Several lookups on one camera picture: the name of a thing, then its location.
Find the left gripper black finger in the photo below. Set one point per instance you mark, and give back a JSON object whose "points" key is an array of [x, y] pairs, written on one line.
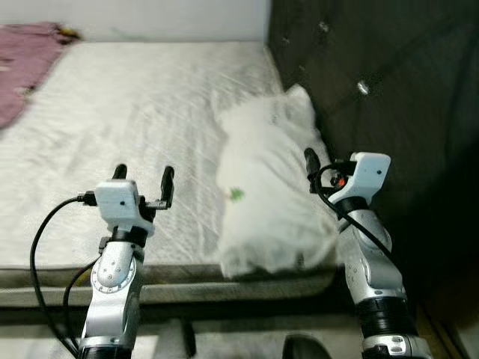
{"points": [[168, 187], [120, 173]]}

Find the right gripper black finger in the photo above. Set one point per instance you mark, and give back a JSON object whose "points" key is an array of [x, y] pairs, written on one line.
{"points": [[313, 161]]}

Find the white pillow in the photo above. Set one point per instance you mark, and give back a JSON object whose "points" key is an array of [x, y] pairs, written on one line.
{"points": [[269, 194]]}

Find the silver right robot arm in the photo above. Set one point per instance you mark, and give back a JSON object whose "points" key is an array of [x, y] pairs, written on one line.
{"points": [[374, 269]]}

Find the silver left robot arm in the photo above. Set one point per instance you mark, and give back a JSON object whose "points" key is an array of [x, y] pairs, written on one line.
{"points": [[112, 284]]}

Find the grey quilted mattress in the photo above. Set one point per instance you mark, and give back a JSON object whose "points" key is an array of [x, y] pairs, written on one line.
{"points": [[127, 112]]}

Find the dark tufted headboard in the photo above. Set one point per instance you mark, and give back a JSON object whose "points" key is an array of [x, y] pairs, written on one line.
{"points": [[389, 75]]}

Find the grey left robot leg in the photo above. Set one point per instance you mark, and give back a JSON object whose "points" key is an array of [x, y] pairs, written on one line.
{"points": [[178, 340]]}

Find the grey robot leg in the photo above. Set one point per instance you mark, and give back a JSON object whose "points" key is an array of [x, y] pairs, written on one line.
{"points": [[178, 340], [307, 349]]}

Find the mauve cartoon mouse quilt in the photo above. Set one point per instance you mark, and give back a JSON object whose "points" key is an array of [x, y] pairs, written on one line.
{"points": [[26, 67]]}

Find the grey right robot leg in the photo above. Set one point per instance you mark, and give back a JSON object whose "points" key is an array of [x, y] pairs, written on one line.
{"points": [[307, 349]]}

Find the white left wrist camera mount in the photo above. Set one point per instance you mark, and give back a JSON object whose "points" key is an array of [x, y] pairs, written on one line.
{"points": [[118, 202]]}

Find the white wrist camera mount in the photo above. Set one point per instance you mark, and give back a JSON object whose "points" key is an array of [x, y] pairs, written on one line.
{"points": [[367, 173], [118, 202]]}

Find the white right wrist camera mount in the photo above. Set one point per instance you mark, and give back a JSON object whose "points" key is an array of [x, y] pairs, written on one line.
{"points": [[367, 173]]}

